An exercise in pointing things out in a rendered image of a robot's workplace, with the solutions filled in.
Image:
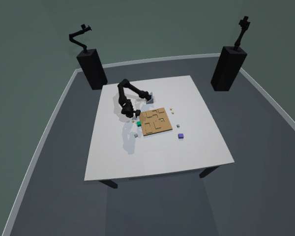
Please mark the tan puzzle board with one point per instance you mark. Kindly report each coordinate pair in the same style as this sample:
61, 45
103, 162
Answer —
151, 121

